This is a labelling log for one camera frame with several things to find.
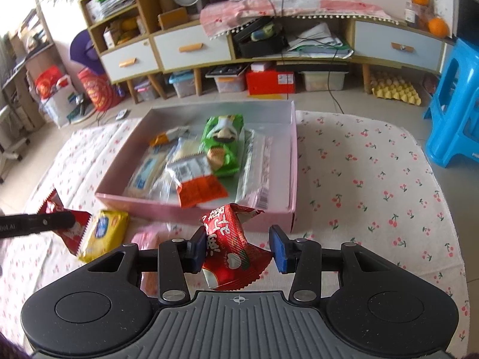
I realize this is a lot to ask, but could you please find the blue plastic stool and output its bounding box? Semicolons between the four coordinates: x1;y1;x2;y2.
423;37;479;169

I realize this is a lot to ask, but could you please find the yellow snack packet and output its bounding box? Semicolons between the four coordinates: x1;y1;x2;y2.
77;209;130;263

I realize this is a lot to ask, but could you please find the brown cracker packet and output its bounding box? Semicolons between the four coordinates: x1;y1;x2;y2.
174;136;206;165

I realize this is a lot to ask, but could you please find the stack of shelf papers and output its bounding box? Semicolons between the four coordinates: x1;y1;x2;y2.
86;0;137;21

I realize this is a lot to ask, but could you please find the orange and white snack packet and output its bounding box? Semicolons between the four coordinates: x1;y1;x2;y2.
165;155;230;209

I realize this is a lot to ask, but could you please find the white and blue bun packet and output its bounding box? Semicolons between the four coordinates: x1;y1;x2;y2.
127;150;176;199

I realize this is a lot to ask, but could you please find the clear storage box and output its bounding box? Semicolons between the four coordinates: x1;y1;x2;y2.
134;77;158;101
215;71;248;94
301;71;347;91
169;70;197;98

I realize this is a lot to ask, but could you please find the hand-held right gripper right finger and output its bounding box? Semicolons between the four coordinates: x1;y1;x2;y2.
269;224;393;303

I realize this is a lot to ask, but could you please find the cherry print tablecloth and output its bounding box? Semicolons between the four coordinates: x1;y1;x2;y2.
0;110;472;345

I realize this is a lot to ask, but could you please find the pile of papers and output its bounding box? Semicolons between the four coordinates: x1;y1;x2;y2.
288;22;354;60

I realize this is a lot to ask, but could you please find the yellow egg tray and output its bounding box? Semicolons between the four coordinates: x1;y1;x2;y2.
370;75;422;105

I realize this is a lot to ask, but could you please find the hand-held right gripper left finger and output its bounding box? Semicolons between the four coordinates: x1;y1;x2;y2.
87;226;208;303

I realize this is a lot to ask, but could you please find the green snack packet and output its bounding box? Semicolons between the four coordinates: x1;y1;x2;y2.
200;114;245;178

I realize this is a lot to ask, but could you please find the pink snack packet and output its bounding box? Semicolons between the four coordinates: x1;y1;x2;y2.
131;221;199;298

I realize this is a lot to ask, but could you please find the red round gift bag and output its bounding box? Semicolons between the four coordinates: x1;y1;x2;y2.
78;68;124;111

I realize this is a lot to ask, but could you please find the pink cardboard box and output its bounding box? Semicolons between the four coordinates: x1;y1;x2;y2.
94;99;299;234

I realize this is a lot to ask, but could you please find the small cardboard box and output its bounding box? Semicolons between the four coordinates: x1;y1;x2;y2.
157;7;190;31

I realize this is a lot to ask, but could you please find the white shopping bag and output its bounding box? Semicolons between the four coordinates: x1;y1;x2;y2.
41;77;81;128

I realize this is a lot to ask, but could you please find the purple bag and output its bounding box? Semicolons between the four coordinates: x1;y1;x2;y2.
70;29;109;79

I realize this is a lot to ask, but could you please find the white cabinet drawer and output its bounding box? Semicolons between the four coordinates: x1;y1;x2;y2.
153;26;233;72
354;20;444;73
100;39;160;83

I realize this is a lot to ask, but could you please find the black hanging cable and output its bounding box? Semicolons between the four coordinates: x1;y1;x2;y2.
326;60;345;115

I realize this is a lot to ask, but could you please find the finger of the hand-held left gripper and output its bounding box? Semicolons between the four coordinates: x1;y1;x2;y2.
17;211;75;237

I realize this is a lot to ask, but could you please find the red plastic bag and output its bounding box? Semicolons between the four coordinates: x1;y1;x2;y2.
35;66;64;100

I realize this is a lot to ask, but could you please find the wooden side shelf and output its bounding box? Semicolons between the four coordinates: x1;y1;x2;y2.
0;0;57;120

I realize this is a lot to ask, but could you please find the red cardboard box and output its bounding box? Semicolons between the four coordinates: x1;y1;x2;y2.
245;69;296;96

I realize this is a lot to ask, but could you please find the black monitor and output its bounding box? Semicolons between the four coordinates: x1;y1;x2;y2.
453;0;479;42

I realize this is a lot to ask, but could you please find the black box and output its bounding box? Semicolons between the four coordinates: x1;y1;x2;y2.
232;17;289;58

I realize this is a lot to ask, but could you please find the wooden media cabinet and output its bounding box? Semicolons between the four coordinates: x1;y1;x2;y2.
78;0;455;101

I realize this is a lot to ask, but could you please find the pink cherry print cloth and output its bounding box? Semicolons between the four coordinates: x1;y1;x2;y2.
200;0;407;38

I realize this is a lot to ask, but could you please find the red snack packet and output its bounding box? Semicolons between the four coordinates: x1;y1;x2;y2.
200;203;272;292
40;189;92;257

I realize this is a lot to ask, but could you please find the clear long wafer packet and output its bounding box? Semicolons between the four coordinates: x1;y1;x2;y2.
237;129;272;210

